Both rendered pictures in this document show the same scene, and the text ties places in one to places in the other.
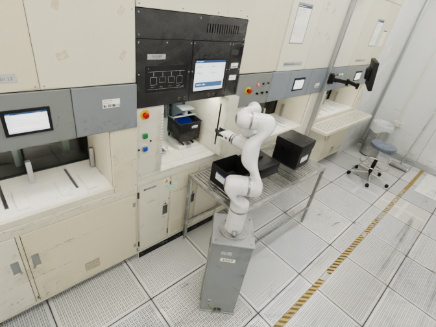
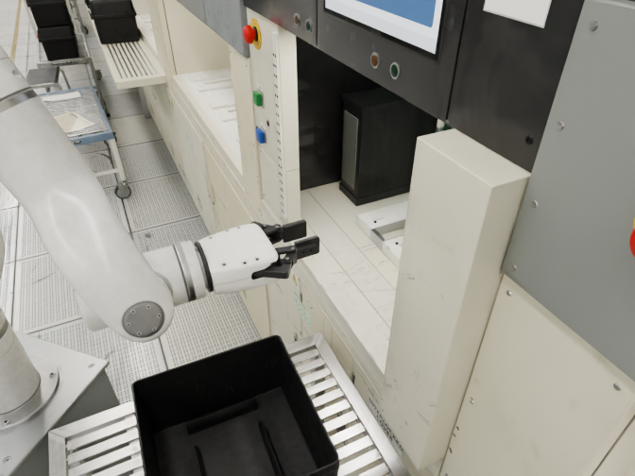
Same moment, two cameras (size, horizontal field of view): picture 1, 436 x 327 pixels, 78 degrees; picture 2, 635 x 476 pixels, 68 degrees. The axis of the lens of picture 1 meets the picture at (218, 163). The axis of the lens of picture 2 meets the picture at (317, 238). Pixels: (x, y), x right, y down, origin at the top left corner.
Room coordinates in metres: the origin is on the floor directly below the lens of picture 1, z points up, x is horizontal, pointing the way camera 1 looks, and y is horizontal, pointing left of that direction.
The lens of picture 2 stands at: (2.16, -0.49, 1.62)
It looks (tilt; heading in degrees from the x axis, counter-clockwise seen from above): 37 degrees down; 112
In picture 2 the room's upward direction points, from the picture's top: straight up
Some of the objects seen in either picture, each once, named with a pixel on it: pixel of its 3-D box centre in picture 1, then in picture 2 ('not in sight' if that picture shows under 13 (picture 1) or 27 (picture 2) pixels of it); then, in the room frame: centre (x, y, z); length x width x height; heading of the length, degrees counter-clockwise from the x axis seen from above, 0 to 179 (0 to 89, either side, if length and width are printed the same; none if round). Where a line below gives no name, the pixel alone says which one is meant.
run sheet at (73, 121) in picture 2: not in sight; (66, 121); (-0.27, 1.45, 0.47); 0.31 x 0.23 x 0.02; 159
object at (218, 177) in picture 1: (233, 174); (233, 446); (1.87, -0.14, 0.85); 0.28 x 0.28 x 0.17; 46
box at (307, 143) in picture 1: (292, 148); not in sight; (2.45, -0.72, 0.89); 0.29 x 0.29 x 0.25; 51
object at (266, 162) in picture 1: (258, 162); not in sight; (2.17, -0.37, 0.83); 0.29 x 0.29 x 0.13; 46
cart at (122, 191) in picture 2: not in sight; (80, 143); (-0.38, 1.59, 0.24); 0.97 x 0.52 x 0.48; 140
